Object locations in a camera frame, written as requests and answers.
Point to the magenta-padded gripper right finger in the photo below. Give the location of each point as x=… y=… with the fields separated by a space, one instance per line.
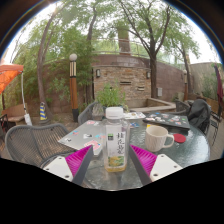
x=146 y=159

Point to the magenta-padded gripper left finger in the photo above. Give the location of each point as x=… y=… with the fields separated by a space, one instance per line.
x=78 y=160

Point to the clear white-capped drink bottle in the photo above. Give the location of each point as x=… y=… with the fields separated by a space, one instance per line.
x=115 y=143

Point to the white ribbed mug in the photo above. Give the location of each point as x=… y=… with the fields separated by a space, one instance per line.
x=156 y=138

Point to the silver laptop with stickers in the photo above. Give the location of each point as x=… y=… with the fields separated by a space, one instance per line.
x=80 y=135

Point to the small yellow card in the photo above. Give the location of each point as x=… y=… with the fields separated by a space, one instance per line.
x=149 y=125

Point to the small colourful sticker card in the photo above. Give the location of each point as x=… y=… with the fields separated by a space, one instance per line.
x=134 y=125

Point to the flat round red coaster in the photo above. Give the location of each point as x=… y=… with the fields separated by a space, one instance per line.
x=180 y=138

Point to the black laptop with stickers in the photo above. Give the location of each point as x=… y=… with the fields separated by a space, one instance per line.
x=166 y=120

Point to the round glass patio table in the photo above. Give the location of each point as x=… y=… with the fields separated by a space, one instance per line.
x=190 y=150

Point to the grey mesh metal armchair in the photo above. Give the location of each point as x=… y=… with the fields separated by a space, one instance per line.
x=181 y=107
x=30 y=143
x=87 y=113

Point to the blue yellow striped cone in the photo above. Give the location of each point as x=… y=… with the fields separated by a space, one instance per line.
x=43 y=112

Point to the black backpack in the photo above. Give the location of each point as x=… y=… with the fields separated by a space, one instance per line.
x=199 y=115

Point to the green plant in teal pot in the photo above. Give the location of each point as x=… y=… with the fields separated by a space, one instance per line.
x=110 y=96

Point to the wooden bench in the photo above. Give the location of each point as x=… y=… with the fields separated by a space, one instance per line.
x=15 y=113

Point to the black metal patio chair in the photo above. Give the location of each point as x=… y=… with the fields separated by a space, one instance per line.
x=216 y=123

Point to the closed maroon patio umbrella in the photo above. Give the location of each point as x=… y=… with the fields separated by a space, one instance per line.
x=220 y=85

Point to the orange canopy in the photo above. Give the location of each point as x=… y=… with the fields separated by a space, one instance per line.
x=8 y=75

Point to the grey wall utility box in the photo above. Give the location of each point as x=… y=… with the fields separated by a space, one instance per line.
x=159 y=92

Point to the wooden globe-topped lamp post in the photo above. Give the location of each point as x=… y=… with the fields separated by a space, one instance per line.
x=73 y=90

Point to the black wall lantern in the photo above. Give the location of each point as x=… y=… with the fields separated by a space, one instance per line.
x=148 y=75
x=98 y=73

